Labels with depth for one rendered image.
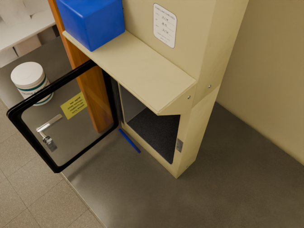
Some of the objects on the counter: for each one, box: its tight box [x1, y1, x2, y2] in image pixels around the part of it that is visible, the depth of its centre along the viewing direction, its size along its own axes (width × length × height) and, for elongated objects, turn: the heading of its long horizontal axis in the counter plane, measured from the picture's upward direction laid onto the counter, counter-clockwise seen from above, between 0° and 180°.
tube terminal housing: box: [118, 0, 249, 179], centre depth 80 cm, size 25×32×77 cm
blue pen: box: [119, 128, 141, 153], centre depth 109 cm, size 1×14×1 cm, turn 40°
